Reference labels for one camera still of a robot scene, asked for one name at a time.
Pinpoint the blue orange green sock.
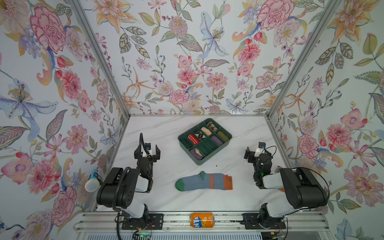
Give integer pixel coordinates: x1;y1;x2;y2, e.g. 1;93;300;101
175;171;233;192

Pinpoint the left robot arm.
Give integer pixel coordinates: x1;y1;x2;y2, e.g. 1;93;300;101
96;134;161;221

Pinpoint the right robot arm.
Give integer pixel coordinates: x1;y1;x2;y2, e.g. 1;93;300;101
244;142;329;221

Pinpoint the olive rolled sock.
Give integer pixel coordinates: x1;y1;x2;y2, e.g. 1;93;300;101
217;132;230;142

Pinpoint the red rolled sock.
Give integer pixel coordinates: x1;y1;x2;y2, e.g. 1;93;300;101
188;134;200;145

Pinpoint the purple beige rolled sock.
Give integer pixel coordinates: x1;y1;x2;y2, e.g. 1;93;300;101
190;148;204;161

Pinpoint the brown patterned rolled sock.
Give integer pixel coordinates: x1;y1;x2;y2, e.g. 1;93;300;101
207;122;219;132

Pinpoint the green compartment organizer tray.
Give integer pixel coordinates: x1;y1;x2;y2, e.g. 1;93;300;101
178;118;233;166

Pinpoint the checkered rolled sock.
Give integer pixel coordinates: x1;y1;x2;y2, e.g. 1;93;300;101
194;129;207;141

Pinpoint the orange soda can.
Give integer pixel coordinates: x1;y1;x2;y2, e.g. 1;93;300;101
190;213;215;228

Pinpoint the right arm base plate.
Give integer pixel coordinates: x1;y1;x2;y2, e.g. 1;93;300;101
240;213;286;231

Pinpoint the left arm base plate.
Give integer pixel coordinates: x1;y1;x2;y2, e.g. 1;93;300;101
121;214;164;231

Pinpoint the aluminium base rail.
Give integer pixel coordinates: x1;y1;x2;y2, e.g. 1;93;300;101
74;211;329;233

